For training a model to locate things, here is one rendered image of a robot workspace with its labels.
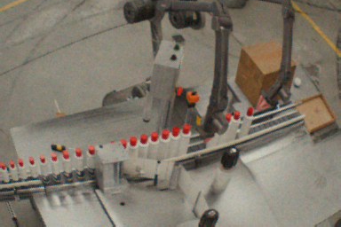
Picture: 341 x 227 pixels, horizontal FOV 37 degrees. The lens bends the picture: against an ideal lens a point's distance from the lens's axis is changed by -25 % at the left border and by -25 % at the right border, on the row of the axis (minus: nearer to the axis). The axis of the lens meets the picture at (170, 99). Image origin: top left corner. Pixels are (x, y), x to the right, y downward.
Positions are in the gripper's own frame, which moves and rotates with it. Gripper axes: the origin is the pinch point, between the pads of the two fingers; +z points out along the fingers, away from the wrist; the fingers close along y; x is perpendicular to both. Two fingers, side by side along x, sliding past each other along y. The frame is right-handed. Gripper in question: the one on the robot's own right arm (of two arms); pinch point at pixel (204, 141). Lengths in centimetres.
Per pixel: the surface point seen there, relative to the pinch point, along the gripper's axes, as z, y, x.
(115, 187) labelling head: 8, -49, -9
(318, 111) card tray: 19, 97, 7
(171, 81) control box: -38.4, -19.3, 6.1
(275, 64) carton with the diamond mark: -10, 61, 29
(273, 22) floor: 104, 196, 189
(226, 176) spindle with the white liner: -1.2, -0.9, -25.7
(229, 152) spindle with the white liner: -16.1, -1.3, -22.3
